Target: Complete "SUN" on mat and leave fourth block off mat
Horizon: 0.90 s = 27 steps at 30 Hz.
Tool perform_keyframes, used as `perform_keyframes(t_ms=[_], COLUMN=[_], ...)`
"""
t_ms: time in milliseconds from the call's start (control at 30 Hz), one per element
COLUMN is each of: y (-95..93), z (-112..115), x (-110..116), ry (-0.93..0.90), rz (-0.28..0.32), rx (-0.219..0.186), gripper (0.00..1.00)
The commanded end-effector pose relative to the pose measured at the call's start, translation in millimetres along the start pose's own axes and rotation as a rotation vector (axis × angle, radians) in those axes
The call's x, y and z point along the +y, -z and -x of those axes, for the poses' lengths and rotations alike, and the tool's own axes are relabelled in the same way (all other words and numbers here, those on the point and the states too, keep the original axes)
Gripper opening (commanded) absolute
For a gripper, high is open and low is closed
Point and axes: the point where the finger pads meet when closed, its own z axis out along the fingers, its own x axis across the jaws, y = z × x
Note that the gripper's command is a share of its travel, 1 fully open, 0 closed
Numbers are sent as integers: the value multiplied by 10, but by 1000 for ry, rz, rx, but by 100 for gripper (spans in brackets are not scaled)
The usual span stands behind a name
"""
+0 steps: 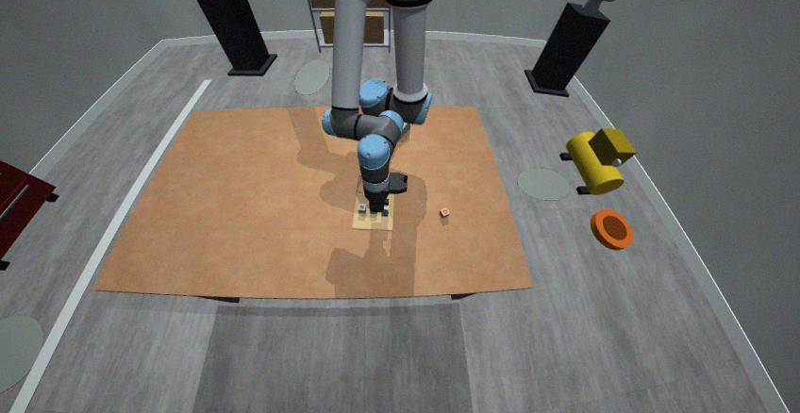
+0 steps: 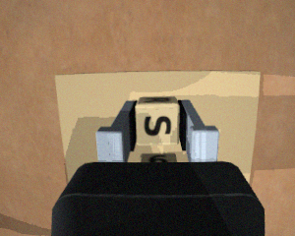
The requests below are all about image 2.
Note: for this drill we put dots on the beige flat mat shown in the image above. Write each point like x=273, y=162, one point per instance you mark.
x=227, y=99

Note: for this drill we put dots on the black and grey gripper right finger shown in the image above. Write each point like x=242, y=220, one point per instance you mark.
x=200, y=142

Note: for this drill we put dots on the tan letter block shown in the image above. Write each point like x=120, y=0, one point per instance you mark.
x=158, y=157
x=157, y=121

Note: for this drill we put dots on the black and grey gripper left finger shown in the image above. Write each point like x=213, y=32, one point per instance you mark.
x=114, y=143

